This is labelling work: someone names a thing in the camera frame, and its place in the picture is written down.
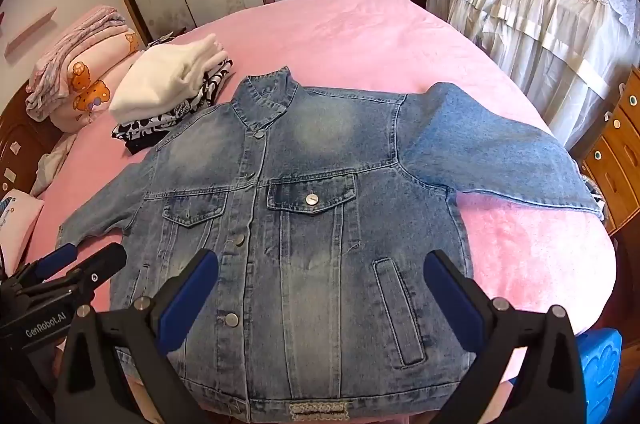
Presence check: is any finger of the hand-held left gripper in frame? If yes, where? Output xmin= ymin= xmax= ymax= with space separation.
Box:
xmin=30 ymin=243 xmax=127 ymax=310
xmin=12 ymin=244 xmax=78 ymax=290

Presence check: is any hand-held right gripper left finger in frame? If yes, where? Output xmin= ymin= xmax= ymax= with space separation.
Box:
xmin=54 ymin=248 xmax=221 ymax=424

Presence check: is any pink striped folded blanket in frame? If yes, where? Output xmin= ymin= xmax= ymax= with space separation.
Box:
xmin=26 ymin=4 xmax=128 ymax=121

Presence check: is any crumpled white cloth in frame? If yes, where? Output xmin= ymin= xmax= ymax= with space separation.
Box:
xmin=30 ymin=134 xmax=78 ymax=197

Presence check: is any white folded garment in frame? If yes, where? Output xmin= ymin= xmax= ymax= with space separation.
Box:
xmin=108 ymin=33 xmax=230 ymax=125

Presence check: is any pink wall shelf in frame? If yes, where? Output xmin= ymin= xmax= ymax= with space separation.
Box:
xmin=4 ymin=8 xmax=58 ymax=58

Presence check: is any dark wooden headboard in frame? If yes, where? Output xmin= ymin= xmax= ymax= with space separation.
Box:
xmin=0 ymin=82 xmax=76 ymax=200

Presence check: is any cream lace furniture cover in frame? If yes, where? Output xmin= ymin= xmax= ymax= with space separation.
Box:
xmin=425 ymin=0 xmax=640 ymax=150

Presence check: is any wooden drawer cabinet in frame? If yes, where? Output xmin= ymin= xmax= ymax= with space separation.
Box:
xmin=580 ymin=67 xmax=640 ymax=235

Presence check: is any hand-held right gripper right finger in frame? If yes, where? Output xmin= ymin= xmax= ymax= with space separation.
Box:
xmin=422 ymin=249 xmax=587 ymax=424

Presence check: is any bear print folded quilt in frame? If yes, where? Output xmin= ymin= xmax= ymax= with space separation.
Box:
xmin=47 ymin=27 xmax=143 ymax=134

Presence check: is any pink pillow with print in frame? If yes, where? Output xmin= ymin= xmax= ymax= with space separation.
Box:
xmin=0 ymin=188 xmax=45 ymax=275

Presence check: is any blue plastic stool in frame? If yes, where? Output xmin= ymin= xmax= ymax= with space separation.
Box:
xmin=575 ymin=328 xmax=623 ymax=424

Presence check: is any blue denim jacket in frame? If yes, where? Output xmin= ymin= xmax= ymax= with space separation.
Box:
xmin=56 ymin=65 xmax=606 ymax=424

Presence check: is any black and white patterned garment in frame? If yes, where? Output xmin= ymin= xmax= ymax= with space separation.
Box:
xmin=111 ymin=58 xmax=235 ymax=156

